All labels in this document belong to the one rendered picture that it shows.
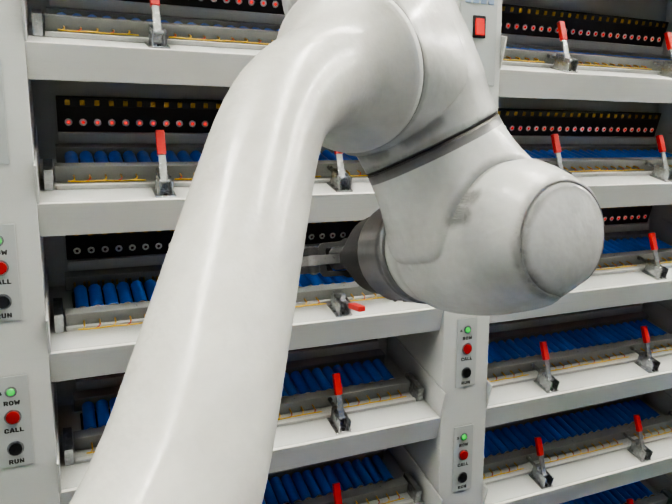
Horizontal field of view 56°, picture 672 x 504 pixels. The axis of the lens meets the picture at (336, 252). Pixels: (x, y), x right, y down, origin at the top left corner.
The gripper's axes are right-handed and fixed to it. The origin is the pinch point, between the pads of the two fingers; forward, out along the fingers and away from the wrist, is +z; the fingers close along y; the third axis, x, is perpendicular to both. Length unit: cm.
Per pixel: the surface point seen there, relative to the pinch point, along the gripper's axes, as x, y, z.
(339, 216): 6.9, 11.7, 18.3
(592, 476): -47, 67, 29
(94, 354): -9.7, -24.6, 21.1
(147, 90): 29.9, -13.3, 32.9
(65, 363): -10.4, -28.3, 21.5
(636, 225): 3, 93, 36
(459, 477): -40, 34, 27
